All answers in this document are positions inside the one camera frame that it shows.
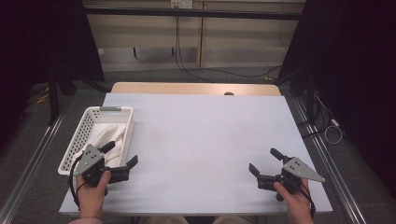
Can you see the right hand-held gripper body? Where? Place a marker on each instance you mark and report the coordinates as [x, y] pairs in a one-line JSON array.
[[292, 174]]

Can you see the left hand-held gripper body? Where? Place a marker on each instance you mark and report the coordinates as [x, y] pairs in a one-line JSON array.
[[90, 160]]

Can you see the white baby shirt chick print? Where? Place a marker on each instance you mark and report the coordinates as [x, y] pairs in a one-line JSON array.
[[107, 133]]

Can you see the white perforated plastic basket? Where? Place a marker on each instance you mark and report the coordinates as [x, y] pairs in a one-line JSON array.
[[81, 137]]

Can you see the person's right hand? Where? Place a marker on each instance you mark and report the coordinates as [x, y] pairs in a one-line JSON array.
[[297, 202]]

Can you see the person's left hand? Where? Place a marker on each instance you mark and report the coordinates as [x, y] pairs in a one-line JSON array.
[[91, 199]]

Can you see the person's right leg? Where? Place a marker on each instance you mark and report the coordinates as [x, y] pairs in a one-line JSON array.
[[236, 221]]

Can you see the black metal stand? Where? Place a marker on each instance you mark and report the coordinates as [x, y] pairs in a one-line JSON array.
[[309, 99], [53, 102]]

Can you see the dark curtain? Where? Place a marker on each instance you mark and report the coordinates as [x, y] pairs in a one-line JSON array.
[[358, 62], [37, 37]]

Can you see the black horizontal bar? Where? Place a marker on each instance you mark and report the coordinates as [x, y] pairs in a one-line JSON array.
[[193, 13]]

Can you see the metal floor rail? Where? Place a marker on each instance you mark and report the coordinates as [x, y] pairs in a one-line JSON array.
[[31, 168], [330, 174]]

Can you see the white wall socket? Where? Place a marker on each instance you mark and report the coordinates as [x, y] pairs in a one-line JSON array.
[[176, 3], [187, 3]]

